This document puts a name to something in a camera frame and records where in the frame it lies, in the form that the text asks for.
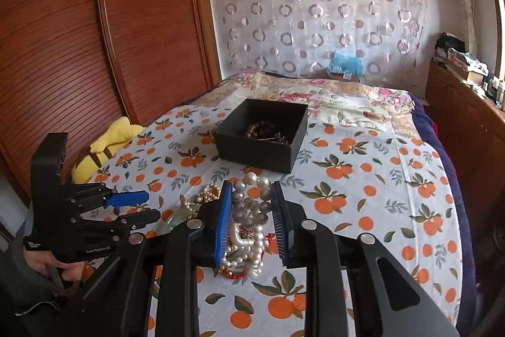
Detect wooden headboard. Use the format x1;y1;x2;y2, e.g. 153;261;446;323
0;0;222;203

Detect row of toiletry bottles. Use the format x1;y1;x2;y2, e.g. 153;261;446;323
483;74;505;101

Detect dark purple blanket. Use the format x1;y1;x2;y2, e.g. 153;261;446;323
395;92;478;334

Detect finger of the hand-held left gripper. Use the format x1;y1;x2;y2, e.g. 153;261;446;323
65;183;151;210
71;208;162;243

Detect grey pearl necklace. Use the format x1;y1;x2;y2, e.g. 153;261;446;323
231;190;273;231

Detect yellow plush toy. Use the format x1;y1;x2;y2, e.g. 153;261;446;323
72;117;145;183

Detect stack of books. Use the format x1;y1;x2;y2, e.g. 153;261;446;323
448;49;490;83

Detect person's left hand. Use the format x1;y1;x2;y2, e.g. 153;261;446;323
24;246;83;290

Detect person's left forearm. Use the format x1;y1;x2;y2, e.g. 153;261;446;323
0;234;80;337

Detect black jewelry box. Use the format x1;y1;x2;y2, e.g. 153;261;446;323
214;98;309;174

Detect floral quilt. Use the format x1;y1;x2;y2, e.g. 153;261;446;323
189;70;415;128

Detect wooden side cabinet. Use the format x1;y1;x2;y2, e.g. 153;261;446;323
426;61;505;235

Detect pale green jade bangle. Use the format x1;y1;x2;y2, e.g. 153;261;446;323
160;203;202;235

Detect brown bead bracelet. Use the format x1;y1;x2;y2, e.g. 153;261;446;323
245;121;293;145

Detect circle pattern sheer curtain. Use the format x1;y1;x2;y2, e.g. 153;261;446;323
207;0;429;85

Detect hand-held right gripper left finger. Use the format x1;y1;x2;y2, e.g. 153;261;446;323
73;181;233;337

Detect window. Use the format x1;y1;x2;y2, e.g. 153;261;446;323
491;0;505;81

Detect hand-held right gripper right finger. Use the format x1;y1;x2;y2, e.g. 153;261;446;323
270;181;460;337

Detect black bag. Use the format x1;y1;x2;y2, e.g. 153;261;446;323
436;32;466;57

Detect gold bead bracelet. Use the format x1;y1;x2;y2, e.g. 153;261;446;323
193;184;222;205

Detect orange fruit print bedsheet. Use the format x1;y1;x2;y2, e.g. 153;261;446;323
79;100;464;337

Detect blue plastic bag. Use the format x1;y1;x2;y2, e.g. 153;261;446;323
327;50;365;77

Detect large white pearl necklace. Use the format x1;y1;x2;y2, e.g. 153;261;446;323
233;172;274;199

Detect small cardboard box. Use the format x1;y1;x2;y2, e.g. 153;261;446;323
329;72;360;83

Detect small white pearl necklace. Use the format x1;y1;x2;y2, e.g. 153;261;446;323
219;222;266;278

